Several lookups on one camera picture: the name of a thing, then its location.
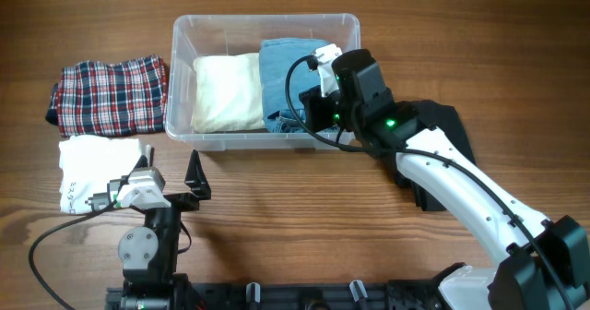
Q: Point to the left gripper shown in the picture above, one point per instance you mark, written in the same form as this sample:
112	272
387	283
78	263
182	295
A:
197	180

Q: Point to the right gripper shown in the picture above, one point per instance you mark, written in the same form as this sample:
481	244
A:
317	117

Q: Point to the cream cloth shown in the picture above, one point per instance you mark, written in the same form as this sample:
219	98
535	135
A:
228	93

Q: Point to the blue denim jeans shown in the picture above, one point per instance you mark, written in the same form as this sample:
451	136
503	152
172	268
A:
275	59

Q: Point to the red navy plaid cloth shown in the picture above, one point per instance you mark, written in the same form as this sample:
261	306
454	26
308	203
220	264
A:
110	100

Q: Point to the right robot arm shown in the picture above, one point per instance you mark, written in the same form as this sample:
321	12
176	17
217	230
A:
536	263

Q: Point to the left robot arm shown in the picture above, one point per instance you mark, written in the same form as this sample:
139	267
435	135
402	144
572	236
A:
149	253

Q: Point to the clear plastic storage container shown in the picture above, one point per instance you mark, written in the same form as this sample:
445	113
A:
205	35

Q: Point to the white printed folded t-shirt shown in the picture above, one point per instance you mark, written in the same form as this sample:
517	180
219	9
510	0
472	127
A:
89	163

